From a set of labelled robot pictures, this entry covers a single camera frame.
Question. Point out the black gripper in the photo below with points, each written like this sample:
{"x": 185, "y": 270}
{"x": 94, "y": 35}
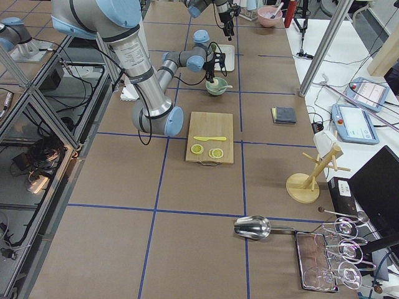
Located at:
{"x": 225, "y": 17}
{"x": 210, "y": 65}

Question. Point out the white steamed bun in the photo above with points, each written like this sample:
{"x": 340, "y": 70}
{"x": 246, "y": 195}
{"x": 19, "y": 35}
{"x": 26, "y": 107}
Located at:
{"x": 214, "y": 82}

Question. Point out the cream ceramic spoon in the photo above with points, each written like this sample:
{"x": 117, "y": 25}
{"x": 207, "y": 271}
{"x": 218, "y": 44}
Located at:
{"x": 223, "y": 88}

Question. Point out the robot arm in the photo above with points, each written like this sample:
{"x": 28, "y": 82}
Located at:
{"x": 118, "y": 25}
{"x": 196, "y": 7}

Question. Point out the light green bowl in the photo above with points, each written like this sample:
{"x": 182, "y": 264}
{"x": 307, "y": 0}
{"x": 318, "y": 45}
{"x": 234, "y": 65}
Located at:
{"x": 210, "y": 89}

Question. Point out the pink bowl with ice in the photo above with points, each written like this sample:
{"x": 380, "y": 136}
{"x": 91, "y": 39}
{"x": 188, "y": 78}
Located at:
{"x": 268, "y": 16}

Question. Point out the cream bear serving tray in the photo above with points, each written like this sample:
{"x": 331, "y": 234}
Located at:
{"x": 229, "y": 51}

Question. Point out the yellow plastic knife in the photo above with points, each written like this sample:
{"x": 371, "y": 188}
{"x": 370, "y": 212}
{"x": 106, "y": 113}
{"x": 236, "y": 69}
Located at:
{"x": 210, "y": 138}

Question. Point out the wooden cutting board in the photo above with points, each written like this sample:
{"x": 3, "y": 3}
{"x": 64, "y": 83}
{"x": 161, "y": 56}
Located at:
{"x": 211, "y": 124}

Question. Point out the red cylinder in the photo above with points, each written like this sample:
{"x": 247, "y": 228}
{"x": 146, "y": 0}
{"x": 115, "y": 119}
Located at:
{"x": 291, "y": 9}

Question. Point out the lower lemon slice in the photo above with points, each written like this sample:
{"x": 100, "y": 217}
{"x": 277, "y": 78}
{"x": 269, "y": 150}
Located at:
{"x": 197, "y": 149}

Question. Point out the upper lemon slice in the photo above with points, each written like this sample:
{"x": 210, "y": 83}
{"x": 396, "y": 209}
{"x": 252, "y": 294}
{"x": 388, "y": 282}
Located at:
{"x": 218, "y": 153}

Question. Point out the folded grey cloth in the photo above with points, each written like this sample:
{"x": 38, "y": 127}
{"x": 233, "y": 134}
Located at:
{"x": 283, "y": 115}

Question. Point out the black tripod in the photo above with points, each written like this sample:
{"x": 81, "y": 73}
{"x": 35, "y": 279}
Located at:
{"x": 301, "y": 18}

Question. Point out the wooden mug tree stand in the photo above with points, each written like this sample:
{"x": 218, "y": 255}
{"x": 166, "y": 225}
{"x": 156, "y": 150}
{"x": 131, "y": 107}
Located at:
{"x": 304, "y": 188}

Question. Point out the far blue teach pendant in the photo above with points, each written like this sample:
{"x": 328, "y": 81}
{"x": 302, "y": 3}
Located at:
{"x": 368, "y": 93}

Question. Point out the blue teach pendant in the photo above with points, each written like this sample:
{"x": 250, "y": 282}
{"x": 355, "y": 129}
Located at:
{"x": 353, "y": 125}
{"x": 368, "y": 93}

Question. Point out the near blue teach pendant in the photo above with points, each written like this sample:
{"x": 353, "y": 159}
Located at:
{"x": 353, "y": 125}

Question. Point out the metal scoop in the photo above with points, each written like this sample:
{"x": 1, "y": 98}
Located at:
{"x": 258, "y": 227}

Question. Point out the black monitor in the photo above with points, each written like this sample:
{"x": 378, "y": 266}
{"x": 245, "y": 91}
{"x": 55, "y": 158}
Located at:
{"x": 375, "y": 188}

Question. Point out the wine glass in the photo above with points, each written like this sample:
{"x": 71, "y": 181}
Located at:
{"x": 349, "y": 275}
{"x": 346, "y": 228}
{"x": 350, "y": 251}

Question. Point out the dark framed tray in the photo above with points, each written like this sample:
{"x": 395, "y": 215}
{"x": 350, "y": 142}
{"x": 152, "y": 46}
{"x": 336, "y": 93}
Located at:
{"x": 311, "y": 255}

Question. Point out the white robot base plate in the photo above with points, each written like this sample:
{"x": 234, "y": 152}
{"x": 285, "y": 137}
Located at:
{"x": 129, "y": 94}

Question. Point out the aluminium frame post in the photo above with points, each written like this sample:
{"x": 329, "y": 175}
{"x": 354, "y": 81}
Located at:
{"x": 326, "y": 41}

